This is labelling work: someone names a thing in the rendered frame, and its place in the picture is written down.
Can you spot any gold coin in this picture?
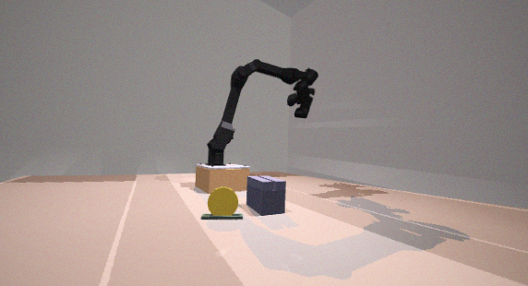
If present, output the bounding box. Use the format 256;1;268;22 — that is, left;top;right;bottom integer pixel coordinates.
208;187;238;216

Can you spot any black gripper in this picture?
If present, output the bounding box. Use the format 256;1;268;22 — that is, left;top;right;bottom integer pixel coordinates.
294;88;315;118

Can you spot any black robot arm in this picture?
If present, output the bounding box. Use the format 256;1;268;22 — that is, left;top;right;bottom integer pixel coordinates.
206;59;318;166

